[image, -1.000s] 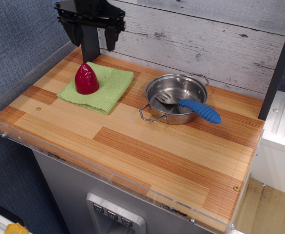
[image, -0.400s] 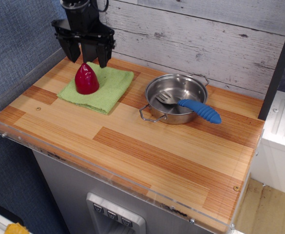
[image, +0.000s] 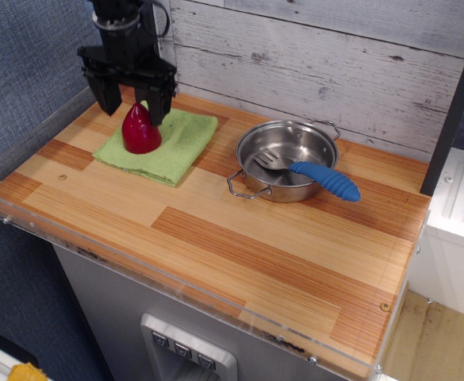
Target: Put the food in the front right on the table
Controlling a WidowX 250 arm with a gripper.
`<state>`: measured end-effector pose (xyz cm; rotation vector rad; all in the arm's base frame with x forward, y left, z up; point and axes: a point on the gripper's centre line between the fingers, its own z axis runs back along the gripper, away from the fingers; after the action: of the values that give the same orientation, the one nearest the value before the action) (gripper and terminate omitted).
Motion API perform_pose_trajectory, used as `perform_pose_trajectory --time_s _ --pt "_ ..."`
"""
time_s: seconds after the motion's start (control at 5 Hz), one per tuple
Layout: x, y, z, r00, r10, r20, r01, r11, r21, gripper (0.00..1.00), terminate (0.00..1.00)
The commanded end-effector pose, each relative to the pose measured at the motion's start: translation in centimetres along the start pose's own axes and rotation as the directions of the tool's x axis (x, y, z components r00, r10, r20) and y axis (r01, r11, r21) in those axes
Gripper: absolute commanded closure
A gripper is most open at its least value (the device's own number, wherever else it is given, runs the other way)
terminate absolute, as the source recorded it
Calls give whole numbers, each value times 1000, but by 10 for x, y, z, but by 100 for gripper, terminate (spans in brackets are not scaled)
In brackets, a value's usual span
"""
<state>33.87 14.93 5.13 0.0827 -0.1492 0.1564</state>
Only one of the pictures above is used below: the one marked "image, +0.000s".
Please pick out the blue handled metal spatula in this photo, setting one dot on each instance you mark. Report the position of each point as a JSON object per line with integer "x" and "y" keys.
{"x": 331, "y": 180}

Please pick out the white side cabinet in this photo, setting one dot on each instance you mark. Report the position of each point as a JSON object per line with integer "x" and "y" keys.
{"x": 436, "y": 271}

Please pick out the green folded cloth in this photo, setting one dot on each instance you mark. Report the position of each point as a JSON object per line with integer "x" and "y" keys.
{"x": 184, "y": 138}

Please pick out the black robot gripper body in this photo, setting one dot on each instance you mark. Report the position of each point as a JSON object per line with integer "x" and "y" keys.
{"x": 117, "y": 59}

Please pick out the red toy potato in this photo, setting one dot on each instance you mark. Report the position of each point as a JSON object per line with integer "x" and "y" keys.
{"x": 139, "y": 135}

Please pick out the clear acrylic table guard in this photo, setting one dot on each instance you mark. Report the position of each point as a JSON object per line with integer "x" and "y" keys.
{"x": 314, "y": 274}

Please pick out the yellow object bottom corner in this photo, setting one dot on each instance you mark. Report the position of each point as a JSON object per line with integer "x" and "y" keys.
{"x": 26, "y": 372}

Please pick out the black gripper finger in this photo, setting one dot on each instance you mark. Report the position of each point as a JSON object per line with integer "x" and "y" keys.
{"x": 158, "y": 100}
{"x": 107, "y": 94}

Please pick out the black right vertical post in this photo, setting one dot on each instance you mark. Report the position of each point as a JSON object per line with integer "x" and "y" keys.
{"x": 445, "y": 141}

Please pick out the silver metal pot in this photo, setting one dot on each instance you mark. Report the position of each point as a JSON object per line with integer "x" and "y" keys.
{"x": 295, "y": 141}

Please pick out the grey toy fridge cabinet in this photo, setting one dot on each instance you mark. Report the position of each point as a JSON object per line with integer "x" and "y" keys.
{"x": 113, "y": 304}

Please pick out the silver dispenser button panel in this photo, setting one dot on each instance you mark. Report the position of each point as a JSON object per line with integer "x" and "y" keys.
{"x": 176, "y": 354}

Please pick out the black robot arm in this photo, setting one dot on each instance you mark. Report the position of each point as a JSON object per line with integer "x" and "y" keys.
{"x": 123, "y": 14}

